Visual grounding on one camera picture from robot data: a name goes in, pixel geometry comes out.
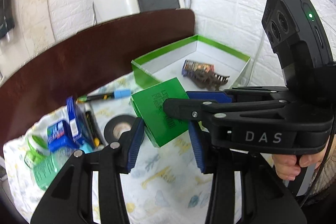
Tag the green cardboard box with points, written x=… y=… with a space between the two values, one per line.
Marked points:
x=180 y=59

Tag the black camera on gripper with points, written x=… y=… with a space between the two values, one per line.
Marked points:
x=297 y=37

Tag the black pen blue cap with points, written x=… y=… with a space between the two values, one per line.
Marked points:
x=117 y=94

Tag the blue medicine carton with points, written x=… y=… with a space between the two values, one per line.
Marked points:
x=79 y=129

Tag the small green box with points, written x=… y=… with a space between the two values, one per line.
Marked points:
x=148 y=105

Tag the green mosquito repellent bottle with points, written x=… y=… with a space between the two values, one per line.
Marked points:
x=38 y=150

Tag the blue gum container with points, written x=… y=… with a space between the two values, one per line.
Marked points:
x=59 y=135

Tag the plastic bottle green label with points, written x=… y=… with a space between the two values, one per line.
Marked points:
x=45 y=171

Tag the dark brown wooden board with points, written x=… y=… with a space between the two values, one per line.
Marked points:
x=85 y=62

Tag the colourful playing card box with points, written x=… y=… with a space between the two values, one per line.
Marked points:
x=190 y=66

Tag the person's right hand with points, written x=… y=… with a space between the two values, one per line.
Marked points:
x=287 y=167

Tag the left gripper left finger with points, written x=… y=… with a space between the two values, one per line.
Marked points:
x=69 y=197

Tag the wall mounted cup dispenser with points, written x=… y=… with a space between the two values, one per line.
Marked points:
x=6 y=17

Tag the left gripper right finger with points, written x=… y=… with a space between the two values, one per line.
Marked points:
x=264 y=198

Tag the black electrical tape roll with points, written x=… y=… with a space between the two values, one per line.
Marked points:
x=117 y=126

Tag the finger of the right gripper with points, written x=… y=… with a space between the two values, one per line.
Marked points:
x=242 y=94
x=282 y=114

